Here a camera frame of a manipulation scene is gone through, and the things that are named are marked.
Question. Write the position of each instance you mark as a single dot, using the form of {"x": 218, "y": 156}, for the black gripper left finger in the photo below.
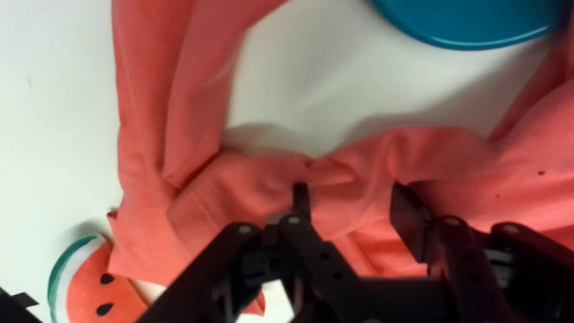
{"x": 262, "y": 270}

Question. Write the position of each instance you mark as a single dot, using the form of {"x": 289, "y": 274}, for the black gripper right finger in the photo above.
{"x": 503, "y": 270}

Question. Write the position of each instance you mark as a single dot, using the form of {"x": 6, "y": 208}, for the pink shirt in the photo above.
{"x": 198, "y": 199}

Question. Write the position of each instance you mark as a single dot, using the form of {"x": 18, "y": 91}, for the watermelon slice toy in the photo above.
{"x": 83, "y": 288}

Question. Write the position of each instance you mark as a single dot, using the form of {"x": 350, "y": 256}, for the teal pot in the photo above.
{"x": 472, "y": 25}

